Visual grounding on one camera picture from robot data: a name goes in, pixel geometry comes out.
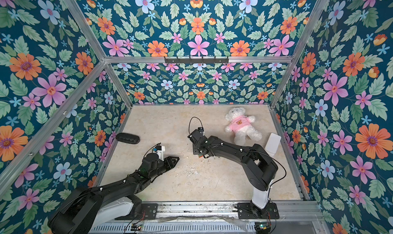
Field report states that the black oval case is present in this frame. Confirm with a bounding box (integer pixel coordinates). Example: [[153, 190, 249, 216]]
[[116, 133, 140, 145]]

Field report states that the white teddy bear pink shirt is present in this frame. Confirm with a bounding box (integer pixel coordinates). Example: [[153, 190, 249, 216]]
[[225, 107, 262, 146]]

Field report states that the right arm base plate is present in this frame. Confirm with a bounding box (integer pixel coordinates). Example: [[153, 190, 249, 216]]
[[235, 201, 280, 220]]

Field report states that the black hook rail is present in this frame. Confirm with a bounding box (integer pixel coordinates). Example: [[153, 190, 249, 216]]
[[164, 57, 229, 65]]

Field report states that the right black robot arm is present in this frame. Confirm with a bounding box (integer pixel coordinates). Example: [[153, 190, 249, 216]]
[[188, 130, 287, 210]]

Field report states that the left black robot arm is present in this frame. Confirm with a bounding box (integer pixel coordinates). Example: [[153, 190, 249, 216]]
[[48, 153, 180, 234]]

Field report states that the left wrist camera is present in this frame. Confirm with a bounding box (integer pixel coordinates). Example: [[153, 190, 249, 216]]
[[152, 144, 165, 161]]

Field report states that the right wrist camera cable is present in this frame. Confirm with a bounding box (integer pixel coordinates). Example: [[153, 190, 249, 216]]
[[188, 116, 204, 133]]

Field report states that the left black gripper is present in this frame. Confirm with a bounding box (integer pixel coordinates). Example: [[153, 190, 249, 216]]
[[148, 156, 180, 180]]

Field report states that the aluminium front rail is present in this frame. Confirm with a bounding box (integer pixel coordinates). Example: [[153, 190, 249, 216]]
[[86, 200, 330, 234]]

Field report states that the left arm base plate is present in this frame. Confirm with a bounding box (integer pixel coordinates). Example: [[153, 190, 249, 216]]
[[115, 202, 158, 221]]

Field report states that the white rectangular box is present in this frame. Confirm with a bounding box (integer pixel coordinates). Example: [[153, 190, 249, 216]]
[[265, 133, 281, 157]]

